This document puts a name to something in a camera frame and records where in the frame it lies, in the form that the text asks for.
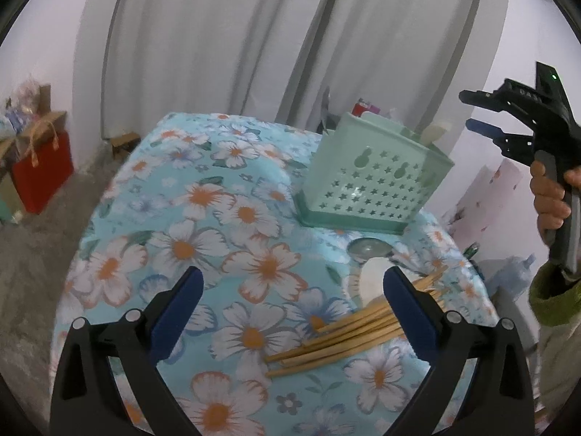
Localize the red gift bag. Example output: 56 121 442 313
11 121 74 215

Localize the wooden chopstick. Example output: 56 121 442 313
281 322 403 367
317 275 441 334
265 287 444 364
266 331 404 378
302 266 448 348

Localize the red thermos bottle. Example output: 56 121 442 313
352 98 369 117

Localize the person's right hand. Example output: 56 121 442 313
530 161 571 244

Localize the green can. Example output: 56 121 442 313
463 242 480 260

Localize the white plastic rice spoon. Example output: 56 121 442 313
419 121 452 147

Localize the floral blue tablecloth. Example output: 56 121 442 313
49 110 500 436

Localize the mint green utensil holder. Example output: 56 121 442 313
294 111 454 234

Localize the metal spoon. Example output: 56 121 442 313
347 237 393 264

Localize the pink rolled mat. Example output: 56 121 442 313
446 160 543 260

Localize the grey curtain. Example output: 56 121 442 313
101 0 487 142

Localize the clear water jug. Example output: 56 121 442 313
479 254 536 317

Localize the green sleeve forearm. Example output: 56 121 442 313
529 263 580 414

